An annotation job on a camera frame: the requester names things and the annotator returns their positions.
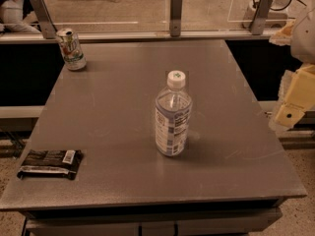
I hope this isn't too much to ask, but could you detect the metal bracket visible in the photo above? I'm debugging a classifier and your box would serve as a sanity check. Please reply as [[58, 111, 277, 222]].
[[169, 0, 183, 37], [30, 0, 57, 39], [249, 0, 274, 35]]

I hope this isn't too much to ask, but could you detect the clear blue-labelled water bottle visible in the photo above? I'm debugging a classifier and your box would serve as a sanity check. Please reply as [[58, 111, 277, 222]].
[[155, 70, 193, 156]]

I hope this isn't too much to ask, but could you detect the person in white clothes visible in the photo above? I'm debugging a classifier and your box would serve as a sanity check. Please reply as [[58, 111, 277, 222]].
[[0, 0, 39, 33]]

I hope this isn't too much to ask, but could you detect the grey table drawer frame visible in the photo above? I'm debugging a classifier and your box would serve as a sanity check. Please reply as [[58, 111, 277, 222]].
[[22, 200, 283, 236]]

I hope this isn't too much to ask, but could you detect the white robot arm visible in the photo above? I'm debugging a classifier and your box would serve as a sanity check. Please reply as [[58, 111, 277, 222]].
[[269, 8, 315, 131]]

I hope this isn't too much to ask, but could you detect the green white soda can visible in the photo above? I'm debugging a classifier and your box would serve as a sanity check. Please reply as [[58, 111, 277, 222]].
[[56, 28, 87, 71]]

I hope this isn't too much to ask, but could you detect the black cable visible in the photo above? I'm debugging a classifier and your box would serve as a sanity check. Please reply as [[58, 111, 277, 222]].
[[251, 0, 308, 12]]

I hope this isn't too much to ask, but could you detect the black snack bar wrapper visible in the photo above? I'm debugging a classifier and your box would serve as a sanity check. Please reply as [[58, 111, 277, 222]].
[[17, 149, 84, 180]]

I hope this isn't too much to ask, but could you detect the middle metal bracket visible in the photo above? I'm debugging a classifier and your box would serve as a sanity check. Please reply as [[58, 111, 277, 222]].
[[169, 0, 183, 37]]

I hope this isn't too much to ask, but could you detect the right metal bracket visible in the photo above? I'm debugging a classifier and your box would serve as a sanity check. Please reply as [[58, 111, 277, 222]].
[[249, 0, 274, 35]]

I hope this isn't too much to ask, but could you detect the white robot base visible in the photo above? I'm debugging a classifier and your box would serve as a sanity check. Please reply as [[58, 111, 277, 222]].
[[242, 0, 292, 29]]

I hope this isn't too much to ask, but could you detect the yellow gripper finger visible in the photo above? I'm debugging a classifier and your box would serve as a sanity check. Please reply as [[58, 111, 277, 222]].
[[269, 21, 295, 46], [269, 64, 315, 131]]

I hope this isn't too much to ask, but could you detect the left metal bracket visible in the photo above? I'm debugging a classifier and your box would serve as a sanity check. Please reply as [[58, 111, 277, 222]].
[[30, 0, 57, 39]]

